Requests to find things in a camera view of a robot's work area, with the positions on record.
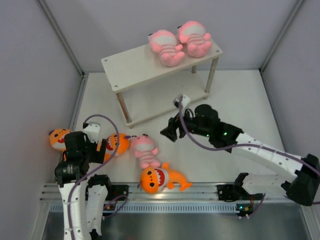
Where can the white two-tier shelf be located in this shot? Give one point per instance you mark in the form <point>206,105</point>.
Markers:
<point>145,88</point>

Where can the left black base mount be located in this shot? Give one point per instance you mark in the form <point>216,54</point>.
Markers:
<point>117,190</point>

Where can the orange shark plush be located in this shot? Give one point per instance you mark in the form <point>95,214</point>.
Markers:
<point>111,143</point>
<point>154,179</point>
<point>57,138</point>

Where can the orange shark plush front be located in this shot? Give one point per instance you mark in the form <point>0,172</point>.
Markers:
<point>154,179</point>

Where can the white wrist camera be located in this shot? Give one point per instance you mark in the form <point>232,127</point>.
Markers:
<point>182,100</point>
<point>92,130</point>

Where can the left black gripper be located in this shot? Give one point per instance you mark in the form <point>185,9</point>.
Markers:
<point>100,154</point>

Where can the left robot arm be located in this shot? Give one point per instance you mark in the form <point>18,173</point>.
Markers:
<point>83,196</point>

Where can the aluminium front rail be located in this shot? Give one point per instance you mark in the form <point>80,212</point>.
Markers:
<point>200,191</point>

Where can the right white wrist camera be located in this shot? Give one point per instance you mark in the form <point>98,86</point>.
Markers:
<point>182,100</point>

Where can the pink plush toy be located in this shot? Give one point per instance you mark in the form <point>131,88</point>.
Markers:
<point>196,38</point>
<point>165,44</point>
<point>145,151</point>

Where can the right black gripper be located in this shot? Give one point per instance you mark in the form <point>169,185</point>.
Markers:
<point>170,131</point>

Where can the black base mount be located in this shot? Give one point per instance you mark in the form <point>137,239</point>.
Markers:
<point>117,190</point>
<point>232,193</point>

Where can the grey slotted cable duct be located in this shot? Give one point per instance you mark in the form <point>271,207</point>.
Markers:
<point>131,207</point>

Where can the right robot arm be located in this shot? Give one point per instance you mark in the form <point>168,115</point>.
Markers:
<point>296,177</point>

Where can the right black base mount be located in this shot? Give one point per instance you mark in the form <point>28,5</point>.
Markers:
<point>232,193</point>

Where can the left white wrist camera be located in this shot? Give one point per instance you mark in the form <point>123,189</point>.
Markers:
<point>92,130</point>

